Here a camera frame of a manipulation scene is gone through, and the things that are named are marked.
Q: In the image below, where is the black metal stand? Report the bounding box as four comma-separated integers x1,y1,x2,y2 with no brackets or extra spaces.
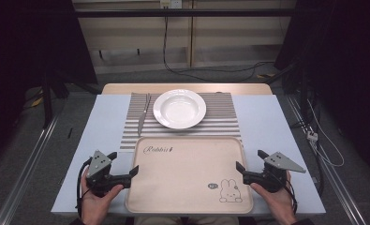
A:
40,69,71,129

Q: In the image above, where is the white power strip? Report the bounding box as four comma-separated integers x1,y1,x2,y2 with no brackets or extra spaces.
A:
305,130,318,143

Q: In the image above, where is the beige tray with rabbit print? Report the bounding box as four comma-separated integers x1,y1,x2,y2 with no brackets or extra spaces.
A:
125,135,255,216

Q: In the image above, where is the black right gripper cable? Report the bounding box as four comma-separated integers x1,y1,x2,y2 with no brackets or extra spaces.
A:
279,174,299,217

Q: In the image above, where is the silver table knife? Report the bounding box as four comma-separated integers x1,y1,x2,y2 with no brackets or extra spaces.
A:
137,92,152,137

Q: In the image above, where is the white floor cable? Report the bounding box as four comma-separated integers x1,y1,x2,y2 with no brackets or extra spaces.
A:
306,98,346,168

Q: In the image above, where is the metal floor rail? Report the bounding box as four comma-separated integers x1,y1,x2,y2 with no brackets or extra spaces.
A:
286,95,368,225
0,115,60,225

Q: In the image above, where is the person's left hand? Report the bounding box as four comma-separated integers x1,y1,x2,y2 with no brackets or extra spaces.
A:
80,168,125,225

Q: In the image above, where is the white wall socket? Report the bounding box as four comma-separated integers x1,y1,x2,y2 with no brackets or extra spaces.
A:
159,0,184,9

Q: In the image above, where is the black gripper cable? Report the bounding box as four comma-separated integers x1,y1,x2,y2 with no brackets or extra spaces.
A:
75,157,94,219
279,174,299,217

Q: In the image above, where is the pale blue table board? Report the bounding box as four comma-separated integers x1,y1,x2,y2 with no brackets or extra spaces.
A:
51,93,327,217

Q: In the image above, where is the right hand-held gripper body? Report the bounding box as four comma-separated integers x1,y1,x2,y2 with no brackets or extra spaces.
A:
242,151,307,194

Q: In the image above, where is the black hanging cable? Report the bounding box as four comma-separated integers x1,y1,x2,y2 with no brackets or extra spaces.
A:
162,15,275,83

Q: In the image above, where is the white deep plate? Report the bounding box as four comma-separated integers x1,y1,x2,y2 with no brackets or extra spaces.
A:
152,88,207,130

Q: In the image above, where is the black horizontal bar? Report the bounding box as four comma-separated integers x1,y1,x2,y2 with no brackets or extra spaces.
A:
74,7,299,18

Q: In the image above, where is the person's right hand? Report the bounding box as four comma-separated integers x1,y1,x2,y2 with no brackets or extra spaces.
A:
249,170,293,225

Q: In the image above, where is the striped placemat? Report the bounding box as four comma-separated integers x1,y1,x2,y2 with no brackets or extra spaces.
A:
119,91,244,152

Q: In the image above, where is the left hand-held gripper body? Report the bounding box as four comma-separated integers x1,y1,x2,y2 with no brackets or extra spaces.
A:
84,149,132,199

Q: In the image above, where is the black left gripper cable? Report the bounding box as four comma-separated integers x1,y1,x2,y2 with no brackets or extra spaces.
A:
75,157,94,219

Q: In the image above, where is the dark curtain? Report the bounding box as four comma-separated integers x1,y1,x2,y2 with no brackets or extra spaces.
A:
274,0,370,176
0,0,97,163

